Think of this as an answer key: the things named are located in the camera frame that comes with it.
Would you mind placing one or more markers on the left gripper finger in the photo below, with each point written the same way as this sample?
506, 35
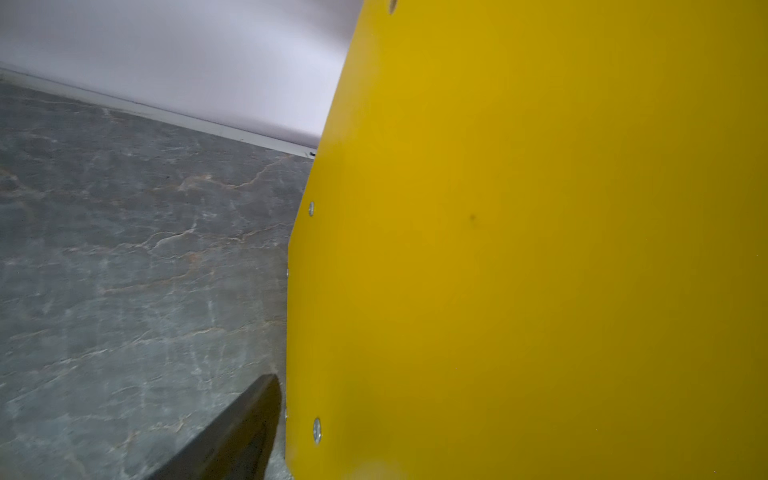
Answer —
238, 443

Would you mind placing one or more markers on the yellow shelf with coloured boards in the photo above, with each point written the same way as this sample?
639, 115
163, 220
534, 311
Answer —
533, 245

